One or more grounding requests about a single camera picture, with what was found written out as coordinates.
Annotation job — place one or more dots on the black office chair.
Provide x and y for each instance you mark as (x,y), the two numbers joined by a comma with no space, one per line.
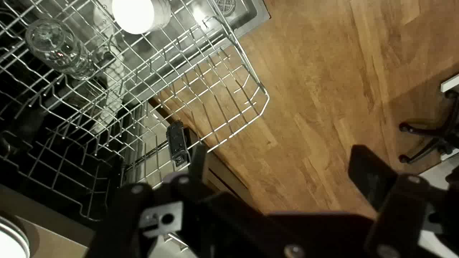
(446,137)

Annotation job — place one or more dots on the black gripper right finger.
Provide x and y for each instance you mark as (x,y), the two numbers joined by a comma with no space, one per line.
(406,216)

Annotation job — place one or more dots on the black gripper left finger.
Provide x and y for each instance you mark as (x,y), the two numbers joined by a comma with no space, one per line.
(143,216)

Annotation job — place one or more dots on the clear wine glass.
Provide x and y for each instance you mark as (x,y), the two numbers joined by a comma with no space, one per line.
(57,48)

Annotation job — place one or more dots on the white mug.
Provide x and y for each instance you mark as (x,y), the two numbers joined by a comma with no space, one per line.
(136,15)

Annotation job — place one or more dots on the black rack fitting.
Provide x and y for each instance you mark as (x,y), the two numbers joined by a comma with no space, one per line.
(178,144)

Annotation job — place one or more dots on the white desk wooden top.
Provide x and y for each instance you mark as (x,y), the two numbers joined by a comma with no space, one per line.
(452,84)

